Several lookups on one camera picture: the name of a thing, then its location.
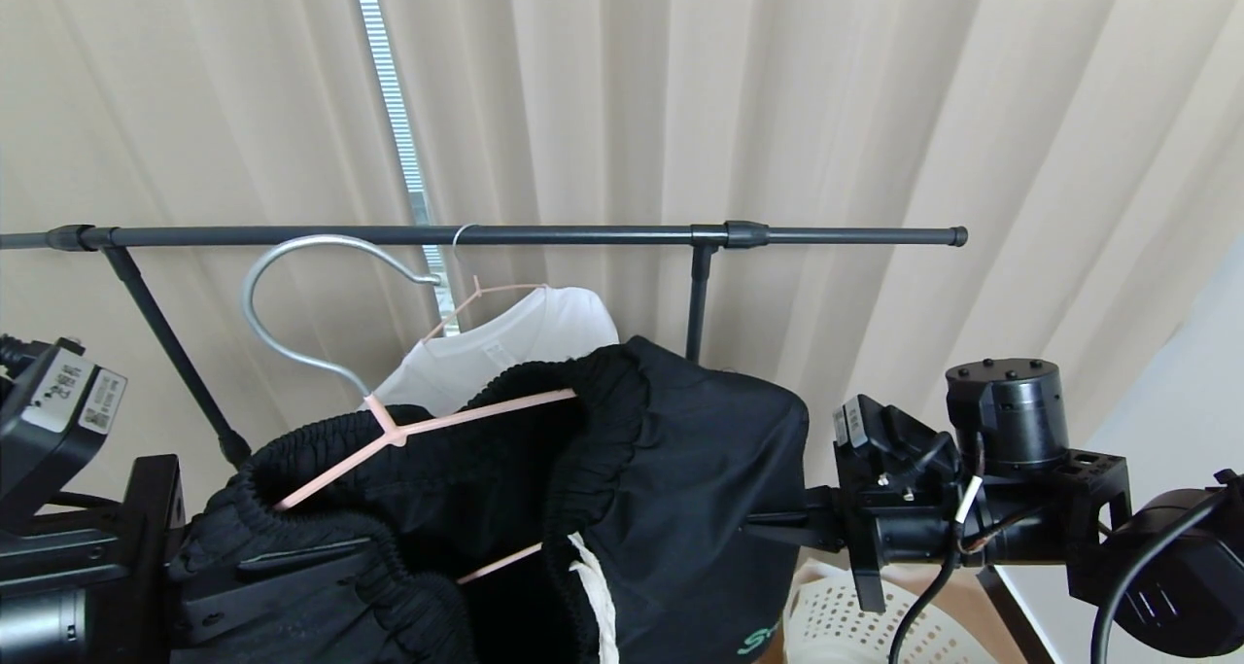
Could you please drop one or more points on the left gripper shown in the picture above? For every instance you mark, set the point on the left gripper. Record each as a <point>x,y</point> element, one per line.
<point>146,567</point>

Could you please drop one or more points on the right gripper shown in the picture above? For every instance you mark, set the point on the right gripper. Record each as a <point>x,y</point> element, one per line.
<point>914,538</point>

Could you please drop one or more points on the black garment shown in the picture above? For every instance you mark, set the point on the black garment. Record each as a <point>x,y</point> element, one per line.
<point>700,499</point>

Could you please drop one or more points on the pink clothes hanger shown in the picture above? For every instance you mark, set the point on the pink clothes hanger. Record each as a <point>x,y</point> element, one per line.
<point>465,309</point>
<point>389,429</point>

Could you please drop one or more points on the white printed t-shirt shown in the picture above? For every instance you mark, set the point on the white printed t-shirt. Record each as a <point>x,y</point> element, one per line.
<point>525,338</point>

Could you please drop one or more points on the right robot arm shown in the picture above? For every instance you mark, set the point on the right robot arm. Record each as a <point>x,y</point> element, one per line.
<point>1011,411</point>

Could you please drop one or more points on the white laundry basket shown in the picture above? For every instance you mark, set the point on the white laundry basket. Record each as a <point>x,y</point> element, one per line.
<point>855,615</point>

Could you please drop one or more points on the black clothes rack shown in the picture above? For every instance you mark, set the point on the black clothes rack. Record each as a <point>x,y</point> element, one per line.
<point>292,236</point>

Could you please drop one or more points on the beige curtain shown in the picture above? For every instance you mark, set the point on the beige curtain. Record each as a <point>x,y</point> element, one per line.
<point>729,90</point>

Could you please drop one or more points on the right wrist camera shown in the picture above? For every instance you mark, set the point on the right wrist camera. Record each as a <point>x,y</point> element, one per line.
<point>880,450</point>

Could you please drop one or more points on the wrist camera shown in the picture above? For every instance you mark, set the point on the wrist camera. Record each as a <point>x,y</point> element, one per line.
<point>880,450</point>
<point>49,421</point>

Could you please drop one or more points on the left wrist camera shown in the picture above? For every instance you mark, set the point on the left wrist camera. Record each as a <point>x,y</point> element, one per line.
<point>49,421</point>

